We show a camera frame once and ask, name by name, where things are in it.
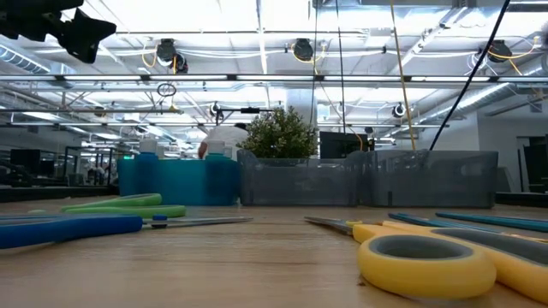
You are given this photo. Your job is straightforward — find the horizontal ceiling rail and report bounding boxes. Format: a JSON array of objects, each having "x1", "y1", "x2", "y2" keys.
[{"x1": 0, "y1": 73, "x2": 548, "y2": 83}]

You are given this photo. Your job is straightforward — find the blue plastic bin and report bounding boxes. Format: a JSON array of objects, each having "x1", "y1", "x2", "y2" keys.
[{"x1": 116, "y1": 154, "x2": 241, "y2": 207}]

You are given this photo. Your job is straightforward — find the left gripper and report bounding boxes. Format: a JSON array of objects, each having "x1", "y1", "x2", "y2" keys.
[{"x1": 0, "y1": 0, "x2": 117, "y2": 64}]

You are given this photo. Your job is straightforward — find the artificial potted plant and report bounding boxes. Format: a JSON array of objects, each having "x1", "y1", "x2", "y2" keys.
[{"x1": 241, "y1": 105, "x2": 320, "y2": 168}]

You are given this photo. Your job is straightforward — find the turquoise paint bottle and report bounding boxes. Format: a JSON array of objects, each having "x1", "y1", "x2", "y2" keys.
[{"x1": 205, "y1": 139, "x2": 228, "y2": 205}]

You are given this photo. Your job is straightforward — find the yellow scissors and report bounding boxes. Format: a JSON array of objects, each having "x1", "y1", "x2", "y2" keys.
[{"x1": 303, "y1": 215, "x2": 548, "y2": 305}]

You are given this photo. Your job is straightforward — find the person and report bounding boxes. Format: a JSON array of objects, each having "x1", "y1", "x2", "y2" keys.
[{"x1": 197, "y1": 122, "x2": 250, "y2": 160}]

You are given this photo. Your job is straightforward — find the grey translucent bin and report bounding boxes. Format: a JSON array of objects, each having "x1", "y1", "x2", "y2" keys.
[
  {"x1": 236, "y1": 148, "x2": 365, "y2": 208},
  {"x1": 358, "y1": 148, "x2": 499, "y2": 210}
]

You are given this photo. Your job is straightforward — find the blue scissors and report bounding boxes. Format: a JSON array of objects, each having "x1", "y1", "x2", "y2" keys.
[{"x1": 0, "y1": 212, "x2": 254, "y2": 250}]

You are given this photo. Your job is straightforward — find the black monitor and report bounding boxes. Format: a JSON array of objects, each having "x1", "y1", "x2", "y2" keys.
[
  {"x1": 10, "y1": 148, "x2": 42, "y2": 175},
  {"x1": 319, "y1": 131, "x2": 370, "y2": 160}
]

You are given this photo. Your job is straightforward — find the blue paint bottle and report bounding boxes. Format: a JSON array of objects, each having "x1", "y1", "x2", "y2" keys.
[{"x1": 135, "y1": 137, "x2": 160, "y2": 206}]

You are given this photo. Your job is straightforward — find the green scissors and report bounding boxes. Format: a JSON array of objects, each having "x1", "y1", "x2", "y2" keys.
[{"x1": 25, "y1": 192, "x2": 188, "y2": 220}]

